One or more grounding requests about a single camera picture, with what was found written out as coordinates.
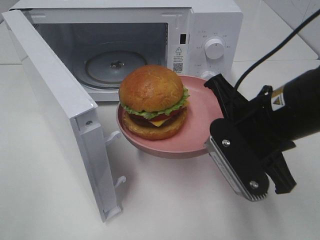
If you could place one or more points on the pink round plate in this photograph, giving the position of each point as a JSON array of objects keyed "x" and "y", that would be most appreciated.
[{"x": 189, "y": 142}]

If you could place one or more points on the upper white power knob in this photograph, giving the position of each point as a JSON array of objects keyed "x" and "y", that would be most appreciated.
[{"x": 214, "y": 48}]

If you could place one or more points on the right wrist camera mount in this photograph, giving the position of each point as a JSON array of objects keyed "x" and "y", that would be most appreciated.
[{"x": 236, "y": 161}]

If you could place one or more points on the burger with lettuce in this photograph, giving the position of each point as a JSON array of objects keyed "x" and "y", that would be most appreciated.
[{"x": 155, "y": 101}]

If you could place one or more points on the white microwave door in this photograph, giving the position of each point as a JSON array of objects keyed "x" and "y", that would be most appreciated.
[{"x": 57, "y": 112}]

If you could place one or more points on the glass microwave turntable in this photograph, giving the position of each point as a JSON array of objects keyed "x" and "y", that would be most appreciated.
[{"x": 108, "y": 69}]

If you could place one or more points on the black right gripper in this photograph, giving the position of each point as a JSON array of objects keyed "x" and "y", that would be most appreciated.
[{"x": 253, "y": 120}]

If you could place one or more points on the white timer knob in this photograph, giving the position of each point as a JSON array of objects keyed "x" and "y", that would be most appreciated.
[{"x": 208, "y": 74}]

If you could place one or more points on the white microwave oven body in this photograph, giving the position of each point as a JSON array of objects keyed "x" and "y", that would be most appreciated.
[{"x": 99, "y": 42}]

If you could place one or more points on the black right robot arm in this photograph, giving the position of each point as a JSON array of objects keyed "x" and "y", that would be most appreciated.
[{"x": 295, "y": 109}]

